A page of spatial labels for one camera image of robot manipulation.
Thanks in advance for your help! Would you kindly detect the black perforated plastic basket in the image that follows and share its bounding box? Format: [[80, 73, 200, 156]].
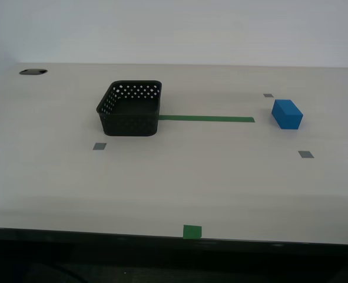
[[95, 80, 163, 137]]

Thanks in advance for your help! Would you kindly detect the blue rectangular block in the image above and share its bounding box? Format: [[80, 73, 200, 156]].
[[271, 99, 304, 130]]

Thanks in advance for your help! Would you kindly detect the long green tape strip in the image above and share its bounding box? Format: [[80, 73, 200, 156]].
[[158, 115, 256, 123]]

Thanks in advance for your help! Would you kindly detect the small green tape square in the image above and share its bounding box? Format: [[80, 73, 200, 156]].
[[183, 224, 203, 239]]

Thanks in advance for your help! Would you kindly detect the black table cable grommet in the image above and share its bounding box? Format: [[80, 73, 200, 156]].
[[18, 68, 48, 76]]

